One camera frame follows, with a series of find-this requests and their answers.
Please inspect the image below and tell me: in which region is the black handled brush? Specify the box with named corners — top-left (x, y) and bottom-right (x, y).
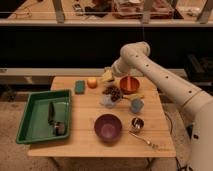
top-left (48, 102), bottom-right (65, 136)

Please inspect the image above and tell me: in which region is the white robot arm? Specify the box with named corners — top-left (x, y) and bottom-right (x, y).
top-left (110, 42), bottom-right (213, 171)

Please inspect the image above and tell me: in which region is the light blue cup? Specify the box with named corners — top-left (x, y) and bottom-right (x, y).
top-left (130, 99), bottom-right (144, 114)

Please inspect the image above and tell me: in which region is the small metal cup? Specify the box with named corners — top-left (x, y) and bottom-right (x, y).
top-left (131, 117), bottom-right (144, 133)

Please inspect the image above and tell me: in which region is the orange fruit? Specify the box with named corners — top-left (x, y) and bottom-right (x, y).
top-left (87, 77), bottom-right (97, 89)

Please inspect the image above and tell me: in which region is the brown grape bunch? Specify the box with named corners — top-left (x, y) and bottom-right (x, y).
top-left (103, 85), bottom-right (122, 102)

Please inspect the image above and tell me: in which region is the orange bowl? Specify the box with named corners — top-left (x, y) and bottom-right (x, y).
top-left (120, 76), bottom-right (140, 94)

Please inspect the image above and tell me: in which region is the blue grey cloth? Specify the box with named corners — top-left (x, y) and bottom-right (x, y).
top-left (100, 94), bottom-right (116, 108)

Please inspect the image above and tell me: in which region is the green sponge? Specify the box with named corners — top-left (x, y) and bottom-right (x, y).
top-left (75, 80), bottom-right (85, 94)

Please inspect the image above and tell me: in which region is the yellow banana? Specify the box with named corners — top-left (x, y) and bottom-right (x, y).
top-left (122, 93), bottom-right (144, 100)

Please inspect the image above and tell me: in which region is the wooden table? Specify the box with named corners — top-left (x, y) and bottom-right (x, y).
top-left (28, 77), bottom-right (176, 158)

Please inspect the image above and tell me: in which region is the purple bowl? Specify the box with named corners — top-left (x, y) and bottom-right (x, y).
top-left (94, 114), bottom-right (122, 143)

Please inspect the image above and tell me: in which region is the metal spoon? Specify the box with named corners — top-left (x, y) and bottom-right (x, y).
top-left (129, 132), bottom-right (158, 149)

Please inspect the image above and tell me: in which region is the green plastic tray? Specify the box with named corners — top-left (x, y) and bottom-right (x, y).
top-left (16, 90), bottom-right (71, 144)

